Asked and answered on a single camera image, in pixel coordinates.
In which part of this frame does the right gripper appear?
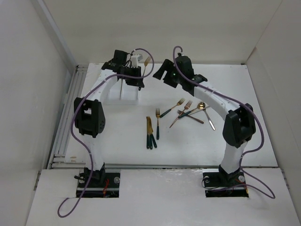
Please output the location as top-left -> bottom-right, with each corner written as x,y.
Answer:
153,58 -> 184,88

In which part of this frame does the rose gold knife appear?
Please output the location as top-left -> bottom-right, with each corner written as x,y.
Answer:
119,79 -> 123,100

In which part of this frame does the gold fork green handle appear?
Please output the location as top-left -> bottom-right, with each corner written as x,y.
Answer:
160,98 -> 185,118
156,108 -> 160,140
142,56 -> 151,76

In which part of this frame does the gold knife green handle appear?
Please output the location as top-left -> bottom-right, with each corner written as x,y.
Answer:
147,116 -> 157,149
146,116 -> 152,149

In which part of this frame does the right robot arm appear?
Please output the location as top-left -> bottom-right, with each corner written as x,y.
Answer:
153,54 -> 256,186

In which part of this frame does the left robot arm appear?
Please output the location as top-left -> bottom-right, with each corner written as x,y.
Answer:
71,50 -> 144,187

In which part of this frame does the white cutlery tray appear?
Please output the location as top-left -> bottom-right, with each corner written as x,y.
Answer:
104,80 -> 139,105

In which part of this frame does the silver fork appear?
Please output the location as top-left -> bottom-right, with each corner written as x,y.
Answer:
200,101 -> 216,131

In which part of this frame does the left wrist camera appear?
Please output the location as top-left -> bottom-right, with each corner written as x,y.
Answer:
129,54 -> 143,68

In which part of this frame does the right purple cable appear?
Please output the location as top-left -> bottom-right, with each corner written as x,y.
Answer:
173,46 -> 276,200

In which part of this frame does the purple cable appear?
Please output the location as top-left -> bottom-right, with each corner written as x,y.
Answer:
173,46 -> 276,200
57,48 -> 155,218

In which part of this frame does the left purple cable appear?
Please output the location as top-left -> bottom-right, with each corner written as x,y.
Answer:
57,48 -> 155,218

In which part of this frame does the gold spoon green handle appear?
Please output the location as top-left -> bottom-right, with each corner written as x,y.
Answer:
179,103 -> 202,119

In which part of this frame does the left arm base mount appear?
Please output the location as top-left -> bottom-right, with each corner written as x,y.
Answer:
74,168 -> 121,198

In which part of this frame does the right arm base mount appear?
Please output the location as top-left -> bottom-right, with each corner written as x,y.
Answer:
202,169 -> 249,198

